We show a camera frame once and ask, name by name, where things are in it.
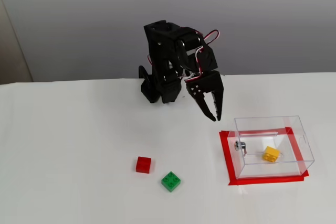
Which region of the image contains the yellow lego brick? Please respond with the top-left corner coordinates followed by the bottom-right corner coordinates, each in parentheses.
top-left (261, 146), bottom-right (281, 163)

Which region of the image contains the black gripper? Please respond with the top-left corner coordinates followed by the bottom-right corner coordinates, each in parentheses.
top-left (184, 70), bottom-right (225, 122)

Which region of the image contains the black table clamp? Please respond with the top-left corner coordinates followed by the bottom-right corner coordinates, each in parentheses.
top-left (138, 65), bottom-right (160, 104)

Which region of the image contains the green lego brick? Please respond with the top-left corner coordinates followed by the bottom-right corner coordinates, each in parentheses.
top-left (161, 170), bottom-right (182, 193)

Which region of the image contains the silver box lock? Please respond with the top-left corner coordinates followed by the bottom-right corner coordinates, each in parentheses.
top-left (234, 141), bottom-right (248, 155)

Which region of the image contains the red white wrist cable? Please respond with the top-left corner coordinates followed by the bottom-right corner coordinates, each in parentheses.
top-left (183, 29), bottom-right (221, 82)

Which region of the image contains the red lego brick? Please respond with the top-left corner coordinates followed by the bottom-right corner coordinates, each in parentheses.
top-left (135, 156), bottom-right (152, 175)

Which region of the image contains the transparent plastic box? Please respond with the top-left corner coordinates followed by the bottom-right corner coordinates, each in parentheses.
top-left (233, 115), bottom-right (316, 180)

